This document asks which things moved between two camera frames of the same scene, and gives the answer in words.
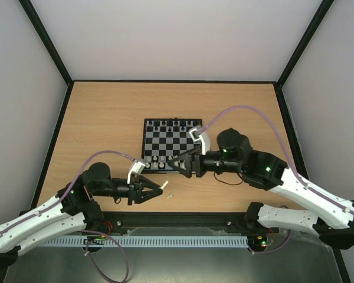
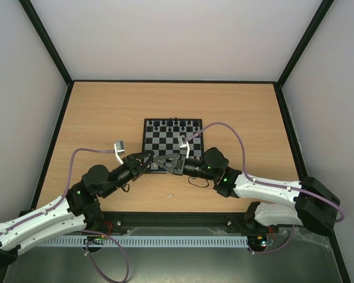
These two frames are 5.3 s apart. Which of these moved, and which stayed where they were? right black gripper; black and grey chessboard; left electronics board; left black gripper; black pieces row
Moved: left black gripper; right black gripper
Stayed: black and grey chessboard; black pieces row; left electronics board
